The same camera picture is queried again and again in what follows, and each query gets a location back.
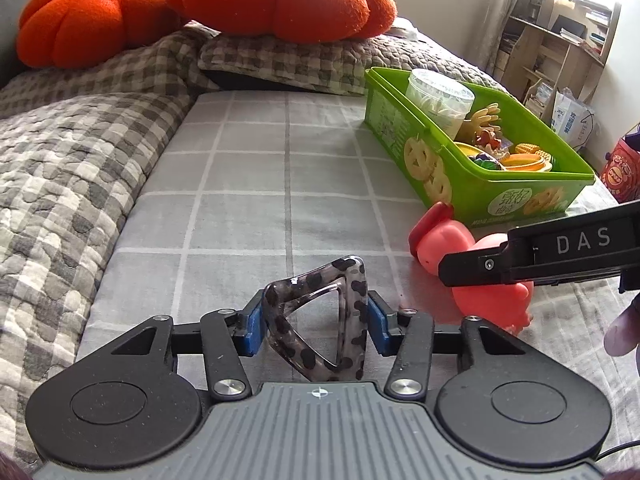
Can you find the grey checked quilt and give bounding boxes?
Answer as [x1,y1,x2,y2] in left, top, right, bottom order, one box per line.
[0,25,221,461]

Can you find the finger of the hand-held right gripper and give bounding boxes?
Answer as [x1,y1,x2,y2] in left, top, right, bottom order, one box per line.
[438,240,538,288]

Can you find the pink pig toy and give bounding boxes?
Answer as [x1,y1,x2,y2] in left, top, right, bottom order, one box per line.
[409,201,536,333]

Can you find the clear cotton swab jar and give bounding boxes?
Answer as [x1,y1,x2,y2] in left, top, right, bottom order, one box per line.
[405,69,475,141]

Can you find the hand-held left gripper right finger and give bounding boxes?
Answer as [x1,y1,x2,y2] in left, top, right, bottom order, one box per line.
[369,292,528,402]

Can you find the small orange pumpkin cushion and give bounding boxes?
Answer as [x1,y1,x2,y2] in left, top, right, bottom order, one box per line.
[16,0,181,70]

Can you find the wooden desk shelf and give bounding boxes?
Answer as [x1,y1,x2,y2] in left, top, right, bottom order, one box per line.
[497,0,622,116]

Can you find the grey curtain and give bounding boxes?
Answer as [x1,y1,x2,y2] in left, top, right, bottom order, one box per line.
[480,0,543,76]

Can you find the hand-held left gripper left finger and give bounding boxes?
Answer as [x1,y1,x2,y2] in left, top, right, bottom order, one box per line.
[105,292,266,403]

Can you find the grey checked pillow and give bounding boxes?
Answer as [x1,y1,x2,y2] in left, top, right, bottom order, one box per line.
[197,17,508,96]

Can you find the green plastic bin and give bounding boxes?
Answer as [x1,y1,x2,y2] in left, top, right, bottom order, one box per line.
[363,66,596,226]

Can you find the yellow toy pot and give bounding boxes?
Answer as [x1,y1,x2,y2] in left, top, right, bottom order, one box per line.
[454,141,493,161]

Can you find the grey sofa backrest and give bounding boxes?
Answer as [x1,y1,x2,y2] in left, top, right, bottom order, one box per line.
[0,0,56,73]

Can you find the orange toy rings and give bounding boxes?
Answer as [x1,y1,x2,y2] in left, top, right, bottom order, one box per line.
[500,154,546,172]

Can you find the amber toy hand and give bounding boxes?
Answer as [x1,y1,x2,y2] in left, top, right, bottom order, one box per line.
[456,104,502,145]

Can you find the person's right hand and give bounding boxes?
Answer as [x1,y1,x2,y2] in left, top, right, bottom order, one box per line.
[604,296,640,358]

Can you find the large orange pumpkin cushion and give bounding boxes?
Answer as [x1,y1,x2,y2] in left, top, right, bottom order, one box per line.
[165,0,397,43]

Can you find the grey grid bed sheet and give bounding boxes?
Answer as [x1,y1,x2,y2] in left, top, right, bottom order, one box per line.
[75,91,640,461]

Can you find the leopard print hair claw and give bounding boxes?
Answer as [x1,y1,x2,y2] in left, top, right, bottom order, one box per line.
[262,256,371,383]

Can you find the yellow toy corn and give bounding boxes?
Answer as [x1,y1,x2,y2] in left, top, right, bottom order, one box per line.
[515,142,554,173]

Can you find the red bag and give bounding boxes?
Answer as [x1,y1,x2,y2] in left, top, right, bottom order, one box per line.
[600,137,640,203]

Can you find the white shopping bag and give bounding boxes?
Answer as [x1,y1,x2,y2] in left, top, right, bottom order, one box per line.
[550,87,596,151]

